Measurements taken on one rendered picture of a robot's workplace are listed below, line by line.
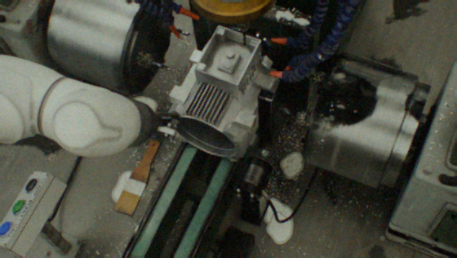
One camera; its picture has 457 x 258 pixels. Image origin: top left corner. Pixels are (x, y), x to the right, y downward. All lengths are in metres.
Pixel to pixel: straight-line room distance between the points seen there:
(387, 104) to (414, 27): 0.59
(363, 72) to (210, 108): 0.32
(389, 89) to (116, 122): 0.58
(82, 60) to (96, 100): 0.51
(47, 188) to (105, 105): 0.43
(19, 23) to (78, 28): 0.13
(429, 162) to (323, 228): 0.40
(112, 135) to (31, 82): 0.16
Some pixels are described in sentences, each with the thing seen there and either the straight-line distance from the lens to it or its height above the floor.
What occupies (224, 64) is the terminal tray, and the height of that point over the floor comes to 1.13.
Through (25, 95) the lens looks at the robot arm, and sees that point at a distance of 1.06.
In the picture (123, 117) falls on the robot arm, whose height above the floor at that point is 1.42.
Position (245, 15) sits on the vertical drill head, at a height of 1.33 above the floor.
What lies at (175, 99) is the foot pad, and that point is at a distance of 1.42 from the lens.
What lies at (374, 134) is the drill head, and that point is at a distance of 1.31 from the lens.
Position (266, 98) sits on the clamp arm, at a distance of 1.21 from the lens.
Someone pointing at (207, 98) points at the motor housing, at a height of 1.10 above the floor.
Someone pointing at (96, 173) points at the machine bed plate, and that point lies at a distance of 1.68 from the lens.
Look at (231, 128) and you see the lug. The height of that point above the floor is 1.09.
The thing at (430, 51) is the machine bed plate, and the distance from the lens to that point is 1.84.
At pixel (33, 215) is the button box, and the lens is 1.38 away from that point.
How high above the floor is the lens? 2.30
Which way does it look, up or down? 63 degrees down
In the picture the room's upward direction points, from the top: 8 degrees counter-clockwise
